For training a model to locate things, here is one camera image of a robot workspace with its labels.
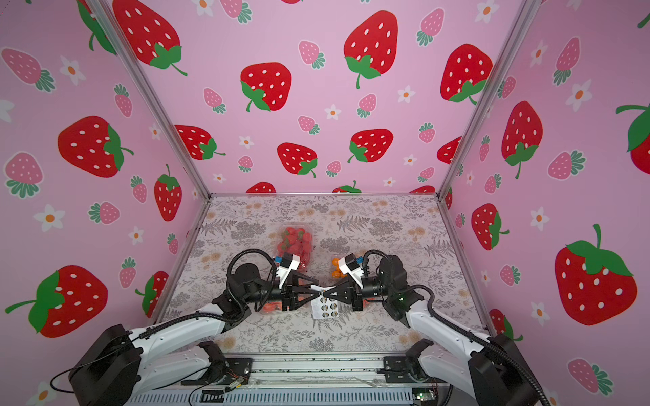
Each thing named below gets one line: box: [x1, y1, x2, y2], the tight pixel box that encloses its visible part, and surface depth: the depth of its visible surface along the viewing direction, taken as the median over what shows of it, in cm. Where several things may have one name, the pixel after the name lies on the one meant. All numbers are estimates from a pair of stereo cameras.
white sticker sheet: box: [309, 284, 339, 320], surface depth 70 cm
